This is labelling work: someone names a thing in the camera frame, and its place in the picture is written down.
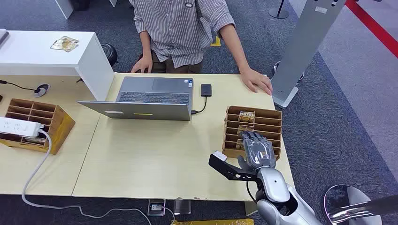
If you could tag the black camera bracket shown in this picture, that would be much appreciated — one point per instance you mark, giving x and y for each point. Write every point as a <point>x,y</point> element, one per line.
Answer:
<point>227,170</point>

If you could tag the cardboard card holder under strip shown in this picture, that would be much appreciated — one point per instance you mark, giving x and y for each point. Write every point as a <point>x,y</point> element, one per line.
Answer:
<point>59,127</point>

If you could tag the person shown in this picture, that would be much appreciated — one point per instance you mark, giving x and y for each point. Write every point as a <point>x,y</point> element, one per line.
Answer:
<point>180,31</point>

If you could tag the black stanchion base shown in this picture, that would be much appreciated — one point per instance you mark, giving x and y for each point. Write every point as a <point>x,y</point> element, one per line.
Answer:
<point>278,13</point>

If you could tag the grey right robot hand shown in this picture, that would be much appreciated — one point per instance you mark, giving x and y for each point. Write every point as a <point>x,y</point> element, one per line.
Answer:
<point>259,152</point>

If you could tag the grey floor plate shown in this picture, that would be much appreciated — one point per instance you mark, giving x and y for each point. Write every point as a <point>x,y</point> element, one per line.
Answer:
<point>182,207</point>

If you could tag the chrome chair base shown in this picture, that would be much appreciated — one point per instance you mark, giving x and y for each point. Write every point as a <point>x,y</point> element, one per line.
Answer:
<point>351,211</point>

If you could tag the person's left forearm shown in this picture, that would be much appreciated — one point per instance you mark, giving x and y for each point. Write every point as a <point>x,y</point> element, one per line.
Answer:
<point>234,46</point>

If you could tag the hotel card in clear sleeve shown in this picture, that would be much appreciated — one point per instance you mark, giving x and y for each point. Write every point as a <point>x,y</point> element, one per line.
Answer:
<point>64,43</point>

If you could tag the person's right hand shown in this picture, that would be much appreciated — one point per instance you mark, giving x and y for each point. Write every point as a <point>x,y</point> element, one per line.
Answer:
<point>142,65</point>

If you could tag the yellow sheet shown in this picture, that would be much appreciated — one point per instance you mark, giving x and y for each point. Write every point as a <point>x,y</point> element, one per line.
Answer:
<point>214,222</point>

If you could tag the yellow floor marker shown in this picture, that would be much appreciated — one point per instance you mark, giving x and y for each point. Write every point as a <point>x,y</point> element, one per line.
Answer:
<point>216,43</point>

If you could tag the floor power socket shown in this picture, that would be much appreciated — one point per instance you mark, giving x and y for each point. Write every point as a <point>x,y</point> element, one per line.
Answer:
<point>156,207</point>

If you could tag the brown hotel card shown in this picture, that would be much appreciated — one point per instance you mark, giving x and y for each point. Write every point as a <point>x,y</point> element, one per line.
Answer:
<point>244,129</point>

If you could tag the cardboard card holder with cards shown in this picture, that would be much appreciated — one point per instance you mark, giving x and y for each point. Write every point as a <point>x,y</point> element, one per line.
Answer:
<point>264,122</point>

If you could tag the red barrier belt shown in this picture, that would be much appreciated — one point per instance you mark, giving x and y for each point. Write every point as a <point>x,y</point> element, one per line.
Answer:
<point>376,28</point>

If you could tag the person's right forearm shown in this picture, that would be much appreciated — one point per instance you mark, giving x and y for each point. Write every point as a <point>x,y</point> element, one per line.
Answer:
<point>145,43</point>

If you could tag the white power strip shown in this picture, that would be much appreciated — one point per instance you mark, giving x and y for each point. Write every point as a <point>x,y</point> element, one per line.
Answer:
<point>17,126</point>

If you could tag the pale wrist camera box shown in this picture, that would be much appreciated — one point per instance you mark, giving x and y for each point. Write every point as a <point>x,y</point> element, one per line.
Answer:
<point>220,156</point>

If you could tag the grey pillar stand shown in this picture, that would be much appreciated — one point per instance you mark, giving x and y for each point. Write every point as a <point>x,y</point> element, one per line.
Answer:
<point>306,43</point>

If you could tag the white cabinet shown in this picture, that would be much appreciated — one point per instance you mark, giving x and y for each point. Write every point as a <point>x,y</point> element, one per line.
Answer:
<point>37,52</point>

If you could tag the grey flat device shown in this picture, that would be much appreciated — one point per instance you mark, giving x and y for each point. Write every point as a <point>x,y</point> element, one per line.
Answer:
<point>3,35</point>

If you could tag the black round stool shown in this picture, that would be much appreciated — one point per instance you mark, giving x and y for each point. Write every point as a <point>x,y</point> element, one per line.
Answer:
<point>110,54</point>

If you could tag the grey laptop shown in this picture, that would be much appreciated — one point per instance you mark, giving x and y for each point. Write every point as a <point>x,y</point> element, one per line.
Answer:
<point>146,110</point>

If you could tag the person's hand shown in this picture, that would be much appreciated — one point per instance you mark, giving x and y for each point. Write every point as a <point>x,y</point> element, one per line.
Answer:
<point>256,80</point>
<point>142,65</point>

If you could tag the black external drive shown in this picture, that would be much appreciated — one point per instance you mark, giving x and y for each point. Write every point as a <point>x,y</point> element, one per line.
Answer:
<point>206,90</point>

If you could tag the person's left hand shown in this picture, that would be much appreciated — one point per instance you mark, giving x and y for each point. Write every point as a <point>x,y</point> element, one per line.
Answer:
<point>256,80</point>

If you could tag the hotel card with clear print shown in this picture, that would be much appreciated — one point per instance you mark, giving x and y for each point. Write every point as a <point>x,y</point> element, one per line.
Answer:
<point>246,117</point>

